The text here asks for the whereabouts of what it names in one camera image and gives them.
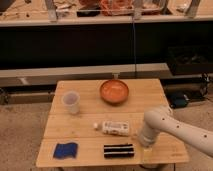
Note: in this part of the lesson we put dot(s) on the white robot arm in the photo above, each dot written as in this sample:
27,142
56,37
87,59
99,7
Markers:
160,119

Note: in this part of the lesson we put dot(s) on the dark blue floor object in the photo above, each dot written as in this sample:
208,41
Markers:
178,100

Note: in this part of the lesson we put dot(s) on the orange bowl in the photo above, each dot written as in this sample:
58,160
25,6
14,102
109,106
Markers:
114,91

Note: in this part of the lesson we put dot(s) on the cream block gripper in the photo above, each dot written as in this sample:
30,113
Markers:
148,150

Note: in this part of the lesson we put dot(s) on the blue cloth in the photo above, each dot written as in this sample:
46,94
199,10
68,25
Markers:
65,150

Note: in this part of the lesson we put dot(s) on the black white striped eraser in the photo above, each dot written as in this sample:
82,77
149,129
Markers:
118,151

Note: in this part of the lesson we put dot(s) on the black box on floor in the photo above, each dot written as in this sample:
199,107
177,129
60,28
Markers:
189,60

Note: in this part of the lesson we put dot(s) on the translucent plastic cup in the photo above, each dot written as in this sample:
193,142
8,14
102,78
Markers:
70,100

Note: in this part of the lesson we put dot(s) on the white lying bottle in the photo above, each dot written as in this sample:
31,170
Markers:
113,128

